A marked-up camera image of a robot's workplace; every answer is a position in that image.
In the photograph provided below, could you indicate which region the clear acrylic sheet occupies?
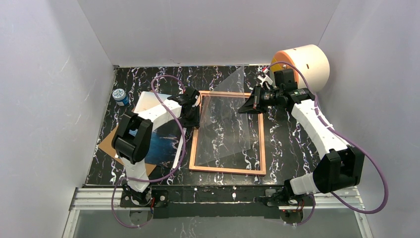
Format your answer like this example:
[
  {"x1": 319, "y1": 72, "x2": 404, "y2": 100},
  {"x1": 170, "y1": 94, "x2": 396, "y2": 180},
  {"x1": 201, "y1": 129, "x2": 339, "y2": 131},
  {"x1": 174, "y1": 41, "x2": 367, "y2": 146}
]
[{"x1": 194, "y1": 66, "x2": 251, "y2": 167}]

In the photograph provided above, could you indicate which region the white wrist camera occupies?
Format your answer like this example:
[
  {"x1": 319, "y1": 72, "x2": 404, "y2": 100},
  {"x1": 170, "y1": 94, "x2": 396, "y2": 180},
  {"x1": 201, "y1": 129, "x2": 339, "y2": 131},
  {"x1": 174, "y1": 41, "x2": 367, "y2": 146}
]
[
  {"x1": 257, "y1": 67, "x2": 274, "y2": 90},
  {"x1": 192, "y1": 92, "x2": 202, "y2": 107}
]

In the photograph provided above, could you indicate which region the landscape photo print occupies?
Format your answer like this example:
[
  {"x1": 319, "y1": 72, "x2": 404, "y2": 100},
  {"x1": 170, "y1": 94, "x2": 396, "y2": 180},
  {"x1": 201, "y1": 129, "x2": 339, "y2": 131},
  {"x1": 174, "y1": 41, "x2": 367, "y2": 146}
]
[{"x1": 133, "y1": 91, "x2": 188, "y2": 169}]

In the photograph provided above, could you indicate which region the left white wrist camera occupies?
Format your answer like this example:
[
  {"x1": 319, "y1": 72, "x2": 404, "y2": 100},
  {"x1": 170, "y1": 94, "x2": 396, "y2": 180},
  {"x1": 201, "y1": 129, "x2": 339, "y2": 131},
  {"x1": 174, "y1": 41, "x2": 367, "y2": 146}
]
[{"x1": 192, "y1": 92, "x2": 202, "y2": 107}]

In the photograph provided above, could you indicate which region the white cylindrical drawer unit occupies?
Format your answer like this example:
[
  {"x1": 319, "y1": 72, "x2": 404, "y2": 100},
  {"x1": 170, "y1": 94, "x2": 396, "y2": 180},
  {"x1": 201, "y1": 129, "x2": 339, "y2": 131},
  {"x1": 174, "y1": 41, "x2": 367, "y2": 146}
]
[{"x1": 271, "y1": 44, "x2": 330, "y2": 93}]

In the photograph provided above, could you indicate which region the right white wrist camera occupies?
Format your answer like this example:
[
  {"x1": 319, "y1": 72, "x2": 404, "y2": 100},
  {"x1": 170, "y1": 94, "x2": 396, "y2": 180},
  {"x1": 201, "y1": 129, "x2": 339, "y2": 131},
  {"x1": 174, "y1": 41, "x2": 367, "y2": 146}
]
[{"x1": 257, "y1": 67, "x2": 274, "y2": 90}]

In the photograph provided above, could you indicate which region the pink wooden picture frame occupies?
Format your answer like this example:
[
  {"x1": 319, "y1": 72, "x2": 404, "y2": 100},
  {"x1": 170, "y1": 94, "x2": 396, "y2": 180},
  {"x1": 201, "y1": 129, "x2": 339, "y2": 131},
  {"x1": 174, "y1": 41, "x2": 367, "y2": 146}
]
[{"x1": 189, "y1": 91, "x2": 266, "y2": 176}]

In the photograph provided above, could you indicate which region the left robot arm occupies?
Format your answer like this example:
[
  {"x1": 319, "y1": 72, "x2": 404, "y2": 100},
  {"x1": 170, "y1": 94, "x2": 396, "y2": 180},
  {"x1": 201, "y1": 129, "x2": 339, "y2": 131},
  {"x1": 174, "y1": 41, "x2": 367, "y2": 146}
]
[{"x1": 111, "y1": 87, "x2": 200, "y2": 205}]

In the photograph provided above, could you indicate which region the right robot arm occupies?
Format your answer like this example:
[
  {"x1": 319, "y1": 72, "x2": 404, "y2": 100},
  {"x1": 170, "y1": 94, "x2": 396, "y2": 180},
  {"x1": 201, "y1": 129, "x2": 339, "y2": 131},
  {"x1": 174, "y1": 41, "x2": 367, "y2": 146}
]
[{"x1": 238, "y1": 68, "x2": 365, "y2": 206}]

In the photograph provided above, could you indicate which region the blue lidded small jar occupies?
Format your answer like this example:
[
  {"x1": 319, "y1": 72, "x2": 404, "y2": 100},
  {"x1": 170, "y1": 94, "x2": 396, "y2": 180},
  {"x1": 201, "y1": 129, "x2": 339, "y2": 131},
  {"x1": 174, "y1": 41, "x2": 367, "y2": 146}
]
[{"x1": 111, "y1": 88, "x2": 129, "y2": 106}]

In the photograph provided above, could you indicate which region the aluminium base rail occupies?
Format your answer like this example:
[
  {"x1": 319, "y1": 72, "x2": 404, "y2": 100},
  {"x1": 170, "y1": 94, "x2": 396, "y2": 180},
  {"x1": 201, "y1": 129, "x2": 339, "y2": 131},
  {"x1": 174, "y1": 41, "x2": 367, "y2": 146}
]
[{"x1": 62, "y1": 185, "x2": 373, "y2": 238}]

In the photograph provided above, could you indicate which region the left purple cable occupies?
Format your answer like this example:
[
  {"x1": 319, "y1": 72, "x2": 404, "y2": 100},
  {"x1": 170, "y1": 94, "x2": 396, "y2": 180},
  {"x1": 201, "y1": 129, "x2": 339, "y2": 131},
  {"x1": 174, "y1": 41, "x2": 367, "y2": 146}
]
[{"x1": 110, "y1": 74, "x2": 187, "y2": 230}]

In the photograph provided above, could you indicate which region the brown cardboard backing board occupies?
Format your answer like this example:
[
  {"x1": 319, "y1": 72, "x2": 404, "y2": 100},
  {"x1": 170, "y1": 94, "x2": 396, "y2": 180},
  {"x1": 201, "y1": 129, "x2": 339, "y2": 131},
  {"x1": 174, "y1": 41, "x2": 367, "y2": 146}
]
[{"x1": 98, "y1": 126, "x2": 157, "y2": 176}]

